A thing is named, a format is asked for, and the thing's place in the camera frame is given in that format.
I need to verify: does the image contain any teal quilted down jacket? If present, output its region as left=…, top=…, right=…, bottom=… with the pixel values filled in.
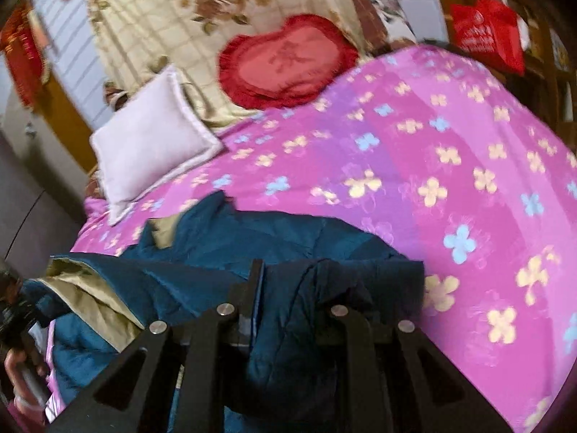
left=22, top=192, right=424, bottom=432

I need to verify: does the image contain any person's left hand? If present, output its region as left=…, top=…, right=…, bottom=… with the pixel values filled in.
left=4, top=349, right=41, bottom=410

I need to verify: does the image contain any grey wardrobe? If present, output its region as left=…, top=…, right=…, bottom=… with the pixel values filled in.
left=1, top=92, right=87, bottom=279

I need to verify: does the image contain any white square pillow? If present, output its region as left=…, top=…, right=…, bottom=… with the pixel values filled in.
left=90, top=65, right=223, bottom=226

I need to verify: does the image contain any pink floral bed sheet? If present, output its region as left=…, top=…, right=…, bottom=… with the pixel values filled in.
left=42, top=44, right=577, bottom=433

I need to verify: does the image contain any red heart-shaped cushion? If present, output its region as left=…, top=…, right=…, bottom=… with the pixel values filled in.
left=218, top=14, right=359, bottom=110

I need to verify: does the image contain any beige rose-print blanket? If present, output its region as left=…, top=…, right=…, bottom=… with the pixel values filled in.
left=86, top=0, right=417, bottom=131

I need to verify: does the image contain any red plastic bag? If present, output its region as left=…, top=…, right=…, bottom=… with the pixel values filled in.
left=450, top=0, right=525, bottom=76

